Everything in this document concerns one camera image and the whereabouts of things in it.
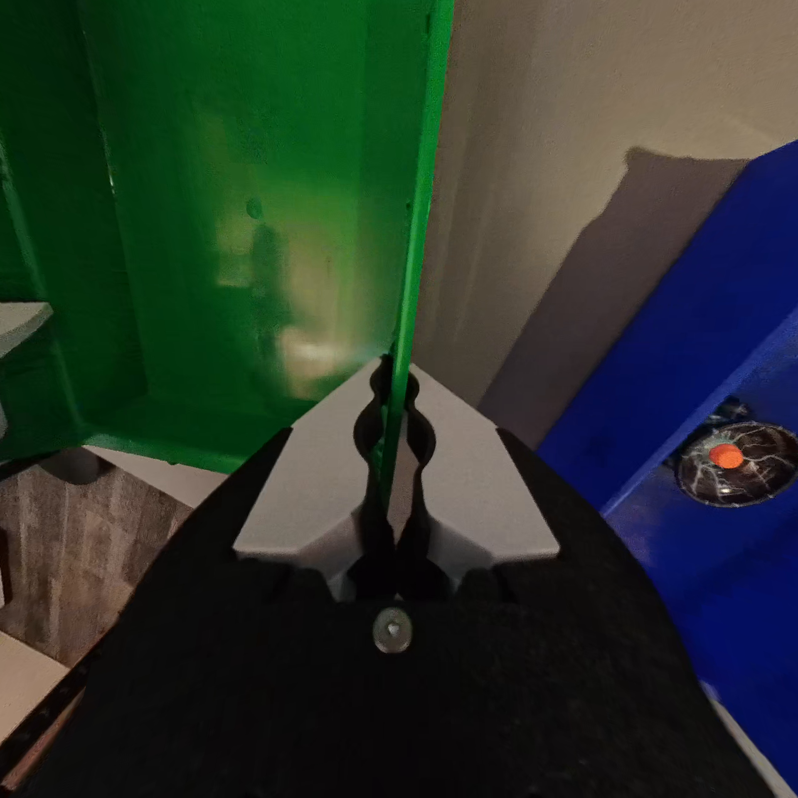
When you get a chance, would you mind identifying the white desk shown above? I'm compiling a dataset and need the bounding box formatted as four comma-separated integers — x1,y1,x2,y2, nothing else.
81,0,798,798

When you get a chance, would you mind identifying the green plastic bin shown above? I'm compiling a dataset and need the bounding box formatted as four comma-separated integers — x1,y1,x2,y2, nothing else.
0,0,455,518

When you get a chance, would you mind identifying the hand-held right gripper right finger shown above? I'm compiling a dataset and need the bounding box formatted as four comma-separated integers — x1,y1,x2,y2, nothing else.
389,363,561,602

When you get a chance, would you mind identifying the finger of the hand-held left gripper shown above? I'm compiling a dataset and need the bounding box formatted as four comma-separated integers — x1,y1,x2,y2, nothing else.
0,302,54,360

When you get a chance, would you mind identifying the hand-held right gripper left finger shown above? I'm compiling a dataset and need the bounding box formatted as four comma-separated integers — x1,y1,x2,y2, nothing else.
232,354,395,602

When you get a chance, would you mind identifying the black marbled yo-yo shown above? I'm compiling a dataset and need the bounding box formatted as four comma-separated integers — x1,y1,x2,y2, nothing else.
676,402,798,507

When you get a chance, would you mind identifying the blue plastic bin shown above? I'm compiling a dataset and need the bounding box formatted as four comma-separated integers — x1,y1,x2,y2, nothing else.
537,140,798,794

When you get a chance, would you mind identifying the white side table black edge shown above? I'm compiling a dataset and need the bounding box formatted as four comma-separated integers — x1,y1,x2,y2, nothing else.
0,630,106,788

